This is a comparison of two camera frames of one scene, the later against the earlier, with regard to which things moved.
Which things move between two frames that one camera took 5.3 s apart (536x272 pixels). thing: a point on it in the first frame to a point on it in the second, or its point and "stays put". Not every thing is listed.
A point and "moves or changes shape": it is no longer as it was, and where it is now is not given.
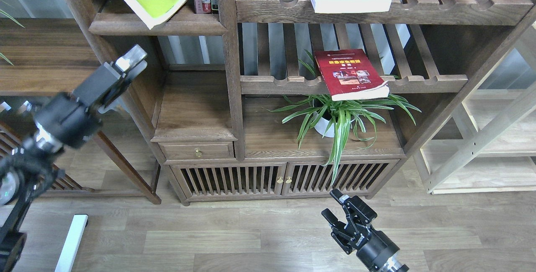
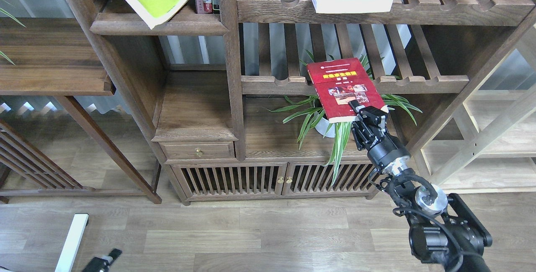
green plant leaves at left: (7, 15) stays put
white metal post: (65, 262) stays put
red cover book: (350, 74) moves or changes shape
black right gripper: (376, 250) to (369, 131)
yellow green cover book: (149, 1) stays put
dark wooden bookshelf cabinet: (262, 84) stays put
